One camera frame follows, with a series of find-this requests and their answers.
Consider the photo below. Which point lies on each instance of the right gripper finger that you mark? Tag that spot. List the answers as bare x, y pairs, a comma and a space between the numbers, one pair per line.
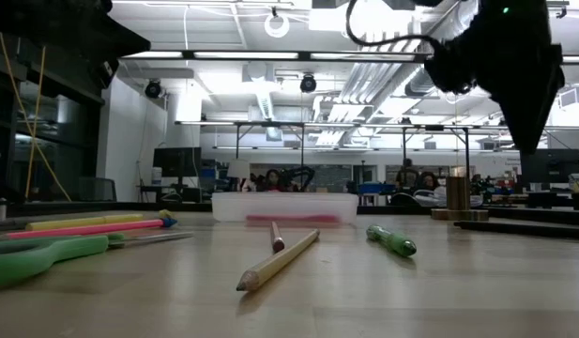
528, 112

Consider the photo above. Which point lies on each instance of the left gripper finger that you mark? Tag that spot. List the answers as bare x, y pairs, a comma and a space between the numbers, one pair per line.
120, 44

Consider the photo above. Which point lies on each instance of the pink pen with blue cap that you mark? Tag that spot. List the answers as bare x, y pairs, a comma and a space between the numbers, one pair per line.
82, 230

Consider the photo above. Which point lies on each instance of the pink highlighter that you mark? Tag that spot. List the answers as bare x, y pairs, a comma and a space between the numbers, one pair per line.
294, 219

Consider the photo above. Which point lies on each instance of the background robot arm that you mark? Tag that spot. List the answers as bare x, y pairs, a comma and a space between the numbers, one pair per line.
303, 176

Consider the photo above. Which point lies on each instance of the clear plastic supply box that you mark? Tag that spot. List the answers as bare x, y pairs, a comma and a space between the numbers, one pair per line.
233, 206

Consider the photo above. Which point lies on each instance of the black ceiling spotlight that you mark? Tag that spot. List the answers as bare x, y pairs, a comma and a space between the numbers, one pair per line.
308, 83
153, 89

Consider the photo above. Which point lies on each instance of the black monitor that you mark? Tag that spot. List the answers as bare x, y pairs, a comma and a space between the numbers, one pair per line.
549, 166
176, 162

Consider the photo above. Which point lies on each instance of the person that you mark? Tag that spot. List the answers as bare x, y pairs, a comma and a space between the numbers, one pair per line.
406, 176
429, 182
272, 180

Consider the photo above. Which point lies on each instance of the gray mesh chair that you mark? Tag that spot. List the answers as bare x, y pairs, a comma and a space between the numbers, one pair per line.
96, 190

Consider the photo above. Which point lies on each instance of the blue storage bin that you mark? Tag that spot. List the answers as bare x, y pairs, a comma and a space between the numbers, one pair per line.
378, 188

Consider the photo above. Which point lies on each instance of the bright yellow clip pen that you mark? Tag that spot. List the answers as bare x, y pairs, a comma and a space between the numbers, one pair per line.
82, 221

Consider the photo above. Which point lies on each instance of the green pen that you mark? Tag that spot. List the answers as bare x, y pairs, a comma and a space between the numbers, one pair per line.
397, 243

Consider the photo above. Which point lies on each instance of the orange pencil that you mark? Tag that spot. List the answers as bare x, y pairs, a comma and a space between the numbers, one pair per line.
277, 243

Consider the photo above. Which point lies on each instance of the yellow wooden pencil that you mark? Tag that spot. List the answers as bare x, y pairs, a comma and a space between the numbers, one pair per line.
277, 263

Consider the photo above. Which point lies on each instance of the silver ventilation duct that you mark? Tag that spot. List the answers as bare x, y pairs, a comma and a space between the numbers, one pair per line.
458, 21

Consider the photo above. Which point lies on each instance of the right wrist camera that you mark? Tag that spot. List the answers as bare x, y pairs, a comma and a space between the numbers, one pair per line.
451, 68

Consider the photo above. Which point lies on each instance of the background station frame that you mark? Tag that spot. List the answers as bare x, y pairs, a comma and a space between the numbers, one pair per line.
302, 155

